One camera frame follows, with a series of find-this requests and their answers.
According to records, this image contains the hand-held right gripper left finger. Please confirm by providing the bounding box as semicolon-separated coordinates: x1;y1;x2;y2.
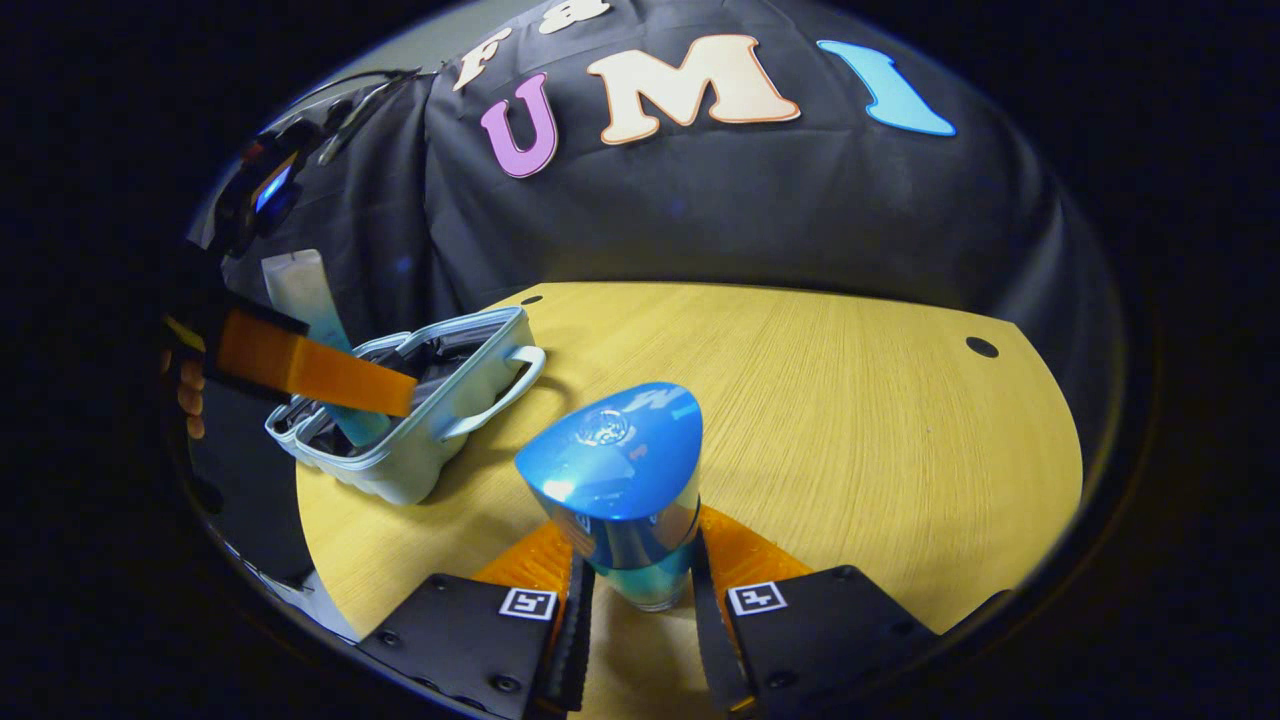
355;518;598;720

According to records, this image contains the white teal tube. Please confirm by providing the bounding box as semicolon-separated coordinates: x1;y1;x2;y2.
260;249;393;448

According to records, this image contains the black backdrop cloth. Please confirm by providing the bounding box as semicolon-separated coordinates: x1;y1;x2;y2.
185;0;1131;471

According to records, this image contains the small blue-capped bottle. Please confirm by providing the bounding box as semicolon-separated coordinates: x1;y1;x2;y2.
514;382;704;613

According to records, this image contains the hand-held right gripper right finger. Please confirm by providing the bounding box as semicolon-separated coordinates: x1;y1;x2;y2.
690;503;1011;720

